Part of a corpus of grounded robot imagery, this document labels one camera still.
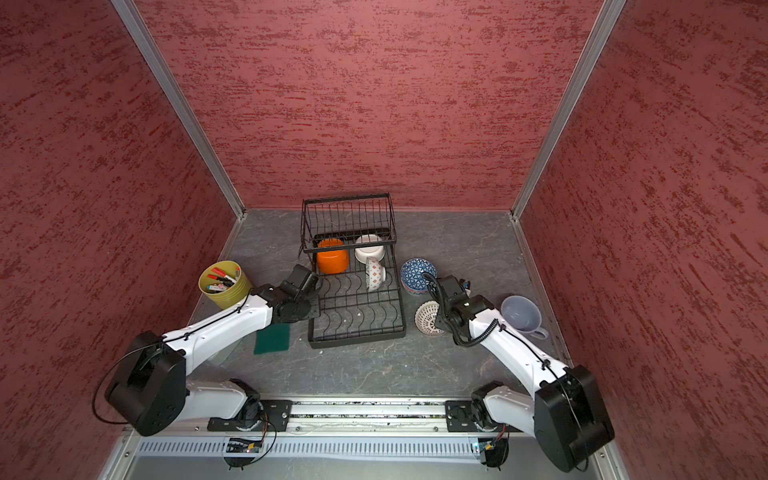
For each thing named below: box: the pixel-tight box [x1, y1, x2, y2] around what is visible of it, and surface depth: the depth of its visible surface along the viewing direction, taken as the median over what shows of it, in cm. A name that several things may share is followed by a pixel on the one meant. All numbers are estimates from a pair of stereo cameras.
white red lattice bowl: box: [414, 300, 444, 336], surface depth 91 cm
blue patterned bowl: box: [400, 258, 438, 294], surface depth 97 cm
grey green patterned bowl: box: [365, 256, 386, 292], surface depth 92 cm
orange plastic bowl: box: [317, 238, 349, 275], surface depth 101 cm
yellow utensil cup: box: [198, 260, 253, 310], surface depth 87 cm
